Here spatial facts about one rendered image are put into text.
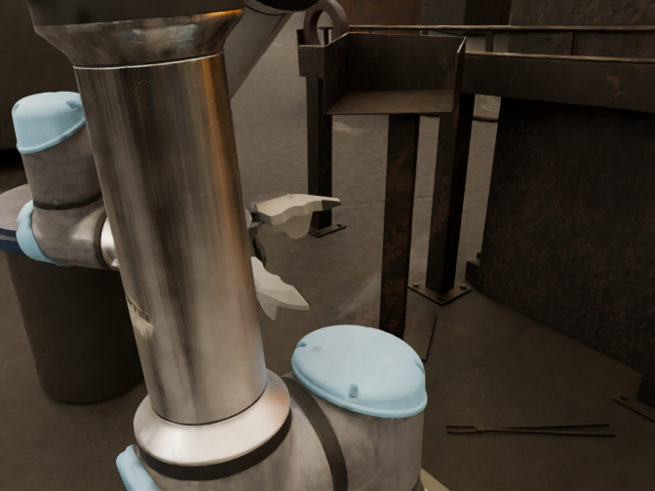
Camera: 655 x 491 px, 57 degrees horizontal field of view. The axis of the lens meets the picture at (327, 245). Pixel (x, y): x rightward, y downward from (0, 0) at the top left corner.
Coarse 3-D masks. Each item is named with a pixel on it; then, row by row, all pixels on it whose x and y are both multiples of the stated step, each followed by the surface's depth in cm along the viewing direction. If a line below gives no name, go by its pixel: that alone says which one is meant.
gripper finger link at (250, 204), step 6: (252, 198) 68; (258, 198) 68; (264, 198) 68; (270, 198) 67; (276, 198) 67; (246, 204) 67; (252, 204) 67; (252, 210) 66; (252, 216) 67; (258, 216) 67
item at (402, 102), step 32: (352, 32) 136; (352, 64) 139; (384, 64) 137; (416, 64) 135; (448, 64) 133; (352, 96) 137; (384, 96) 134; (416, 96) 132; (448, 96) 129; (416, 128) 130; (416, 160) 137; (384, 224) 140; (384, 256) 144; (384, 288) 148; (384, 320) 152; (416, 320) 160; (416, 352) 148
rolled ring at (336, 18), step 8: (320, 0) 179; (328, 0) 177; (312, 8) 183; (320, 8) 180; (328, 8) 177; (336, 8) 176; (312, 16) 184; (336, 16) 176; (344, 16) 176; (304, 24) 188; (312, 24) 187; (336, 24) 177; (344, 24) 176; (304, 32) 189; (312, 32) 188; (336, 32) 178; (344, 32) 177; (312, 40) 188
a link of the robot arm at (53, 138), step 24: (48, 96) 63; (72, 96) 63; (24, 120) 60; (48, 120) 60; (72, 120) 61; (24, 144) 62; (48, 144) 61; (72, 144) 62; (24, 168) 64; (48, 168) 62; (72, 168) 63; (48, 192) 63; (72, 192) 64; (96, 192) 66
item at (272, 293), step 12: (252, 264) 61; (264, 276) 59; (276, 276) 59; (264, 288) 58; (276, 288) 58; (288, 288) 58; (264, 300) 59; (276, 300) 58; (288, 300) 58; (300, 300) 58; (276, 312) 61
